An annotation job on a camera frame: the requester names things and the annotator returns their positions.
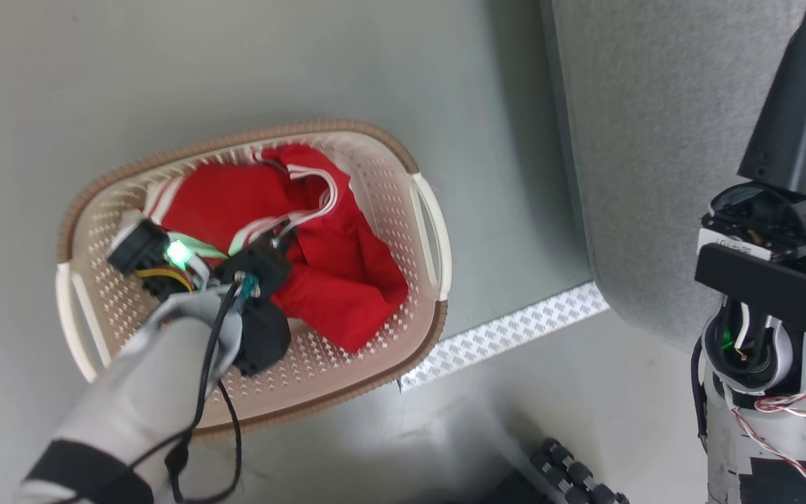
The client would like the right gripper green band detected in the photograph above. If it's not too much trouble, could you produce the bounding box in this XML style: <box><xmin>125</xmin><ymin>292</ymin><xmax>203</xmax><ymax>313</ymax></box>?
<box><xmin>697</xmin><ymin>0</ymin><xmax>806</xmax><ymax>270</ymax></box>

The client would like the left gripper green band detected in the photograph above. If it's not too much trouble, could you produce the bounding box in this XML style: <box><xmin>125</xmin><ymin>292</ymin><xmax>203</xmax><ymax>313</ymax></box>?
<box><xmin>106</xmin><ymin>218</ymin><xmax>300</xmax><ymax>303</ymax></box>

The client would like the red clothing with white stripes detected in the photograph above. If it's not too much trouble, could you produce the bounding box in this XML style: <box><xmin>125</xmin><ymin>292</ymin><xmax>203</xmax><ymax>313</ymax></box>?
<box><xmin>141</xmin><ymin>143</ymin><xmax>409</xmax><ymax>353</ymax></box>

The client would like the beige plastic laundry basket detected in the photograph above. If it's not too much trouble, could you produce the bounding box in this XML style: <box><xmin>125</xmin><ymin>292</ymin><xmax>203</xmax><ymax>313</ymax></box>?
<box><xmin>55</xmin><ymin>119</ymin><xmax>453</xmax><ymax>442</ymax></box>

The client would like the grey fabric sofa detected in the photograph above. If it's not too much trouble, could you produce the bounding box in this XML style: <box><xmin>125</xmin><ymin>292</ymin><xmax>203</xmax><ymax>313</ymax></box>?
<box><xmin>539</xmin><ymin>0</ymin><xmax>806</xmax><ymax>352</ymax></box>

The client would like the white patterned floor tape strip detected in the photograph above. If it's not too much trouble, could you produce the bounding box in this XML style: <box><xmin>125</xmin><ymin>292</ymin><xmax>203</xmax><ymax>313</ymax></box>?
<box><xmin>400</xmin><ymin>281</ymin><xmax>611</xmax><ymax>391</ymax></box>

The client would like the black roller base wheel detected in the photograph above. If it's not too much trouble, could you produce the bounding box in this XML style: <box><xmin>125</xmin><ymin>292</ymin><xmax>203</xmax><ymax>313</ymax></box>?
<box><xmin>528</xmin><ymin>437</ymin><xmax>629</xmax><ymax>504</ymax></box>

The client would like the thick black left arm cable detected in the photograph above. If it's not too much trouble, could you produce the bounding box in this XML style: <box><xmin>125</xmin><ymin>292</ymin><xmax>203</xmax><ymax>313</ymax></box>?
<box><xmin>127</xmin><ymin>279</ymin><xmax>244</xmax><ymax>471</ymax></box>

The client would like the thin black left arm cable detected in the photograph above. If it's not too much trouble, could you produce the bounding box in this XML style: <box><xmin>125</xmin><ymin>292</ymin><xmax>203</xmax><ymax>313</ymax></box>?
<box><xmin>165</xmin><ymin>378</ymin><xmax>243</xmax><ymax>504</ymax></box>

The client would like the red white twisted wire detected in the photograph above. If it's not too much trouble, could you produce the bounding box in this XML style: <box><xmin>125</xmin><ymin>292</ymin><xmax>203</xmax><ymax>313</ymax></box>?
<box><xmin>725</xmin><ymin>377</ymin><xmax>806</xmax><ymax>504</ymax></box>

